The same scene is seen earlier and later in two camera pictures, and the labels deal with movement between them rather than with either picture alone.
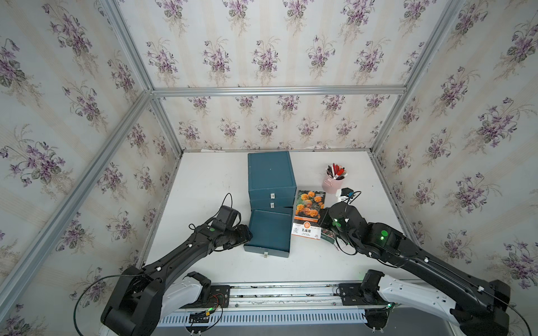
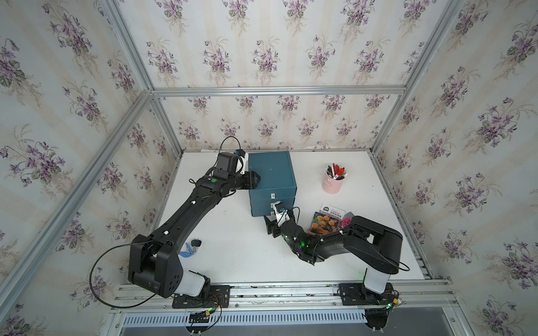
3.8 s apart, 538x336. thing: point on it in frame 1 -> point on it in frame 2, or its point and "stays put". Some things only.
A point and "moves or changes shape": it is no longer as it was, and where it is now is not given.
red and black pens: x=335 y=171 stays put
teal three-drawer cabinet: x=272 y=188 moves or changes shape
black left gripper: x=244 y=236 -> x=249 y=179
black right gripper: x=324 y=217 -> x=271 y=227
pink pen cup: x=331 y=185 stays put
